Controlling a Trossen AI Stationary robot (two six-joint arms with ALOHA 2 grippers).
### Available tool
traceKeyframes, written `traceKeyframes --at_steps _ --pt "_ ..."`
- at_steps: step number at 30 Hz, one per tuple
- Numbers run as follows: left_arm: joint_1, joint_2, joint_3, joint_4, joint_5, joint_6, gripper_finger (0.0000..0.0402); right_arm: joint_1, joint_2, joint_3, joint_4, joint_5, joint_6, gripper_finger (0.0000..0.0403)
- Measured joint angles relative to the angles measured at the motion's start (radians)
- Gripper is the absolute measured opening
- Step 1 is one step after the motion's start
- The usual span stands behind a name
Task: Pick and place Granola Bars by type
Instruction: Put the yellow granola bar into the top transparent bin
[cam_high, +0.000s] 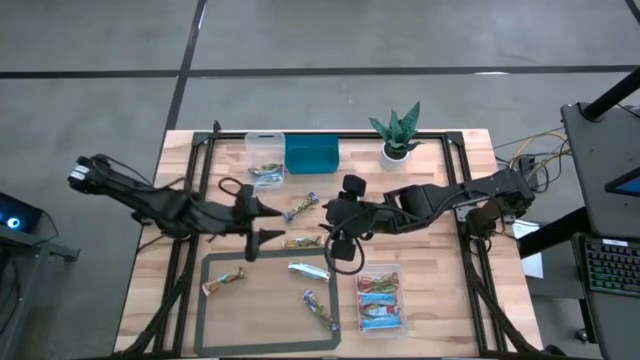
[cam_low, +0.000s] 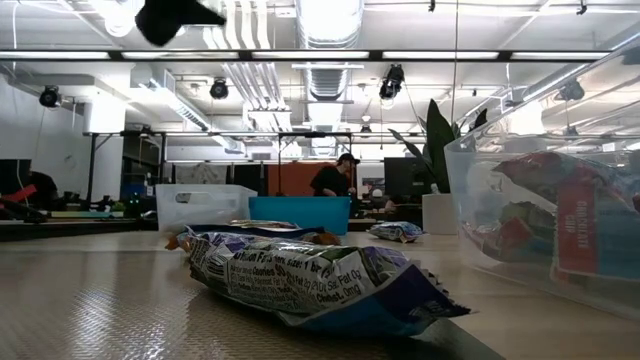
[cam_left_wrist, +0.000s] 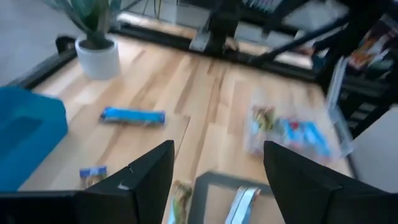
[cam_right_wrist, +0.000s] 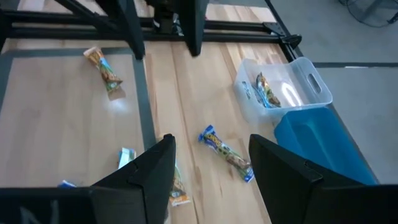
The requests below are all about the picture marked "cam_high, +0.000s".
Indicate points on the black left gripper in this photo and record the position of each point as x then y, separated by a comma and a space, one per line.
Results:
235, 222

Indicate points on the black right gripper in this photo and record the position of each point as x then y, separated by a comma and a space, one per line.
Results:
352, 217

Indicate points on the purple granola bar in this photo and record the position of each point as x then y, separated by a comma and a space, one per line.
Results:
300, 207
320, 312

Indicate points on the green and brown granola bar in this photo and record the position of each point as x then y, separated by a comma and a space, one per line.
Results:
302, 242

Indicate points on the silver granola bar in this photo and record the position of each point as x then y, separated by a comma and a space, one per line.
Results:
310, 273

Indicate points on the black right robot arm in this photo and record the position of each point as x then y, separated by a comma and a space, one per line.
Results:
450, 197

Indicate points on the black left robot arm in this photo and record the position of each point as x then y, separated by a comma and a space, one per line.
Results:
165, 207

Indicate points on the clear plastic bin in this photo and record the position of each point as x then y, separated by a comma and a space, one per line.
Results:
382, 268
265, 145

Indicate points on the blue plastic bin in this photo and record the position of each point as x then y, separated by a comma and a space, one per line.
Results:
311, 155

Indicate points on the potted plant in white pot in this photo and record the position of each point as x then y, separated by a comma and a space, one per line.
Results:
395, 157

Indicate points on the grey bordered table mat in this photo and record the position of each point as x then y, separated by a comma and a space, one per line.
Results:
199, 300

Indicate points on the black power adapter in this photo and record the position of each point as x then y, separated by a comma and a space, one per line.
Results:
526, 165

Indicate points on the white paper sheet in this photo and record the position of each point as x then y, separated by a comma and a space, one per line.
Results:
532, 260

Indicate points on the black support beam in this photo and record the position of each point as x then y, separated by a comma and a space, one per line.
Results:
550, 235

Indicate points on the grey metal stand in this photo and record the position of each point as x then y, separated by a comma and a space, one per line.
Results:
30, 245

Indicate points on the black computer with blue light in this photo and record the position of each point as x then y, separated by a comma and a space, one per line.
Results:
20, 215

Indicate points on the grey equipment cart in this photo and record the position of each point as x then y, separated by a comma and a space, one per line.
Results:
595, 165

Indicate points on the caster wheel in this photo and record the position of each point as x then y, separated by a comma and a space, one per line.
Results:
582, 335

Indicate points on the backlit keyboard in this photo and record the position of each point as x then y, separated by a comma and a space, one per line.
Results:
612, 267

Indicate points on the tablet screen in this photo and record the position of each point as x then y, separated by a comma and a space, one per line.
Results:
627, 185

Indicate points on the black pole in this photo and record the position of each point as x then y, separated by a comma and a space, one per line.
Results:
610, 97

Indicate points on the black aluminium table frame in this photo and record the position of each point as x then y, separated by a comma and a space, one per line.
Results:
355, 135

